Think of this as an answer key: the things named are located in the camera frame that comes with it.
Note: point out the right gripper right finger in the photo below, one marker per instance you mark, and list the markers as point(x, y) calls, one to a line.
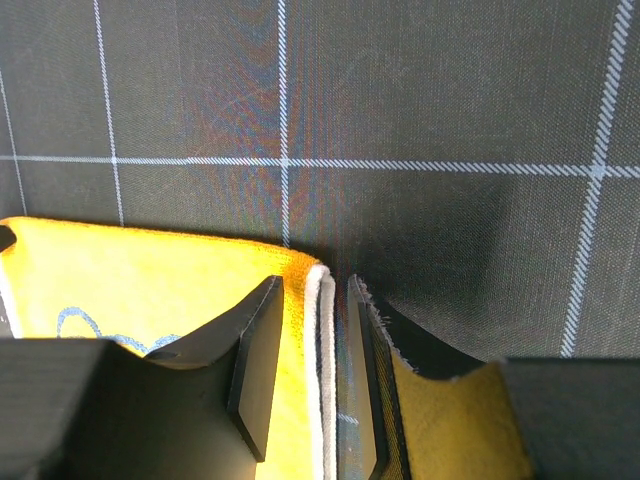
point(429, 411)

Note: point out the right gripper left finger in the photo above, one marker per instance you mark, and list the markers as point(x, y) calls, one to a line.
point(197, 408)

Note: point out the colourful patterned towel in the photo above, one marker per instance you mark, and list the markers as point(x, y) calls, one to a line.
point(147, 288)

